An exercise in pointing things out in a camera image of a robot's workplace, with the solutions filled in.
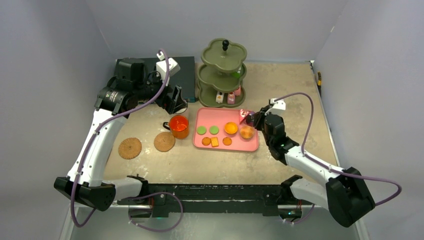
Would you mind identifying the white roll cake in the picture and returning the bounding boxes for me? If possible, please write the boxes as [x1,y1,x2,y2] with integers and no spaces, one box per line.
[215,91,225,104]

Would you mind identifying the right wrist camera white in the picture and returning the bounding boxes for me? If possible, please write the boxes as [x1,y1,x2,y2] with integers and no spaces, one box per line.
[265,98,286,116]

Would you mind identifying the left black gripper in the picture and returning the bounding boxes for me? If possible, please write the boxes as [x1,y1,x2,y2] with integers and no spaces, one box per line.
[134,69,187,113]

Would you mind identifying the green macaron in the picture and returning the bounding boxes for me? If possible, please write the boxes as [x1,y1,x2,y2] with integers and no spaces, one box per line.
[196,125,207,135]
[209,125,220,135]

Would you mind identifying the yellow black tool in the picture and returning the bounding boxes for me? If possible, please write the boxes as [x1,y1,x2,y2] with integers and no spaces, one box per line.
[317,71,322,96]

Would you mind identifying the square yellow cracker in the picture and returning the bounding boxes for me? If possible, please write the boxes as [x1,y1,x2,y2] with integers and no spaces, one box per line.
[210,137,219,148]

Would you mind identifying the green three-tier stand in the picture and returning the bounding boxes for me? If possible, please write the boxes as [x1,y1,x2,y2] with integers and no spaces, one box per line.
[196,38,248,108]

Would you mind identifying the green macaron left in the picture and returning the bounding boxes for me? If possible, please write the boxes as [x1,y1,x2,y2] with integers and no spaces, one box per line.
[196,125,207,135]

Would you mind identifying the green macaron right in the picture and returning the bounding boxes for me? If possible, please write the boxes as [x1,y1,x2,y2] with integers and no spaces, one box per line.
[209,125,220,135]

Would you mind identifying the orange cookie left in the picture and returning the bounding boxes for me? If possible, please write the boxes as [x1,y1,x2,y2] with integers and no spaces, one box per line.
[201,137,211,146]

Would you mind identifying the pink strawberry roll cake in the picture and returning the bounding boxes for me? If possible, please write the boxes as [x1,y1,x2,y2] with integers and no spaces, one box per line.
[227,92,236,105]

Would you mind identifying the orange bun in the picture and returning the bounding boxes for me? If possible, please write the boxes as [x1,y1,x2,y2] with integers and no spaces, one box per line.
[239,125,256,140]

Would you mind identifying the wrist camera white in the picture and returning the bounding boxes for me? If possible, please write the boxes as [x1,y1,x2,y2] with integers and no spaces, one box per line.
[265,98,286,116]
[155,52,181,81]

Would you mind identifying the green cake slice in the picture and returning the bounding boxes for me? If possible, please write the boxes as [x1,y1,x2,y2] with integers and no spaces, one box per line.
[231,67,242,79]

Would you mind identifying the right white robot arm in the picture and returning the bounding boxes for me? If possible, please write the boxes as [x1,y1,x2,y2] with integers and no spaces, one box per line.
[245,106,376,228]

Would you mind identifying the orange egg tart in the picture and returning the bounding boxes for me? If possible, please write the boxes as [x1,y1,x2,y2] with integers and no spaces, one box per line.
[224,122,238,135]

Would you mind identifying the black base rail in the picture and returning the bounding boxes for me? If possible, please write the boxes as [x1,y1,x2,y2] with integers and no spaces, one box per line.
[118,183,306,219]

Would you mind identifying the woven coaster right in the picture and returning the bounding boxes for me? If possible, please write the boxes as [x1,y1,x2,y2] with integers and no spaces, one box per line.
[153,132,176,152]

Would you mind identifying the white ribbed cup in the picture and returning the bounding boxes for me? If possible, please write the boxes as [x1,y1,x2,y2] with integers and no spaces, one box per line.
[177,107,190,119]

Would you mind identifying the orange cookie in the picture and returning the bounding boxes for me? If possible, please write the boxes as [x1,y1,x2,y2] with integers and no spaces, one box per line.
[201,137,211,146]
[222,137,233,146]

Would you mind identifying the orange translucent cup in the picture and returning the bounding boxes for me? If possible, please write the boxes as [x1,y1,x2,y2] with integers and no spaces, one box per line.
[162,115,190,140]

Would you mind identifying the orange cookie right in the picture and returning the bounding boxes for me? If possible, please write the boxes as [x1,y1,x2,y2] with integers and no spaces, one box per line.
[222,137,233,146]

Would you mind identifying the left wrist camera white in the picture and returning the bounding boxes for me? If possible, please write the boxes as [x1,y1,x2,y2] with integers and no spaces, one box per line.
[155,52,181,81]

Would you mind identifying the pink serving tray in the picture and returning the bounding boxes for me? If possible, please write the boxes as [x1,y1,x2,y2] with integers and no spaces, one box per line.
[192,107,259,152]

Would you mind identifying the pink cake slice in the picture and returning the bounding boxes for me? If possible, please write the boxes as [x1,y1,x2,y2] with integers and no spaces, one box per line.
[239,109,251,124]

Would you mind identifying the dark network switch box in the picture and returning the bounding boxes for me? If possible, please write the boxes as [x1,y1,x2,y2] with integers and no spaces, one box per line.
[114,56,196,103]

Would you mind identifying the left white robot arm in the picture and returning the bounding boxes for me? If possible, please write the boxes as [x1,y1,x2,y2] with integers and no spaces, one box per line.
[53,57,188,212]

